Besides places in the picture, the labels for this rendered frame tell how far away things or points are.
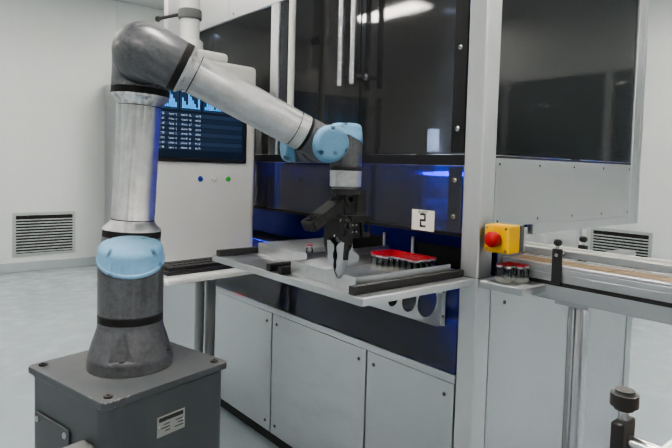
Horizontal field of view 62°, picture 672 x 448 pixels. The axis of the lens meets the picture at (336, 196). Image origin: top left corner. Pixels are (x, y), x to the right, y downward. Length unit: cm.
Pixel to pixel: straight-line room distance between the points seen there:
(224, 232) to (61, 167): 458
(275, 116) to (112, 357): 53
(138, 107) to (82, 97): 553
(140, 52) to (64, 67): 563
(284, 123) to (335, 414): 123
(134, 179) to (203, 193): 95
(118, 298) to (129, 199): 22
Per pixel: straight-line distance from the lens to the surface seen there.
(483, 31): 156
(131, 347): 108
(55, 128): 663
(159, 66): 108
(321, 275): 140
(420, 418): 178
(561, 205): 187
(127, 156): 119
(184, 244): 210
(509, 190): 162
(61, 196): 664
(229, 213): 219
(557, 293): 155
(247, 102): 109
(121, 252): 106
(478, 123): 152
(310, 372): 214
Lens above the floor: 117
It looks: 3 degrees down
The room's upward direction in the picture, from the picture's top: 2 degrees clockwise
